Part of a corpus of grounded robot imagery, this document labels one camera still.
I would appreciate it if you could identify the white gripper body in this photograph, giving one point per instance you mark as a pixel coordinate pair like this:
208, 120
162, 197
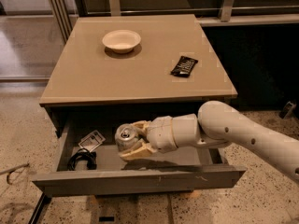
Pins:
160, 133

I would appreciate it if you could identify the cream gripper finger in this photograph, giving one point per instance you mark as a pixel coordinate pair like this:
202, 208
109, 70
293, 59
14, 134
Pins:
139, 150
141, 127

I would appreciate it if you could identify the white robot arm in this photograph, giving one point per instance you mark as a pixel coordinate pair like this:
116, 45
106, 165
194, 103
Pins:
215, 125

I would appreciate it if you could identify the open grey top drawer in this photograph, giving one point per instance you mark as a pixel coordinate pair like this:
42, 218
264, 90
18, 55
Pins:
185, 169

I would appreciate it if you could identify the grey cabinet with tan top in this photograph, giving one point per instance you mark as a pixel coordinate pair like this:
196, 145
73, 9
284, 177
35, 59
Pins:
88, 73

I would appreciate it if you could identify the white paper card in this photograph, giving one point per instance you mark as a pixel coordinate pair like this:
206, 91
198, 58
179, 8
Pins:
92, 141

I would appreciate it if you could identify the black snack bar wrapper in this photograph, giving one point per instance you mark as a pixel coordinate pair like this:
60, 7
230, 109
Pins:
184, 67

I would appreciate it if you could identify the black floor leg bar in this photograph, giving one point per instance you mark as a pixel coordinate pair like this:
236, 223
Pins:
42, 202

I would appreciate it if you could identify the grey metal hook bar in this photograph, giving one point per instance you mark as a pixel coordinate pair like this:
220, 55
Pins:
8, 172

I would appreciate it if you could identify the metal railing frame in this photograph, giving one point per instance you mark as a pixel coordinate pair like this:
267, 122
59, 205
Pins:
208, 12

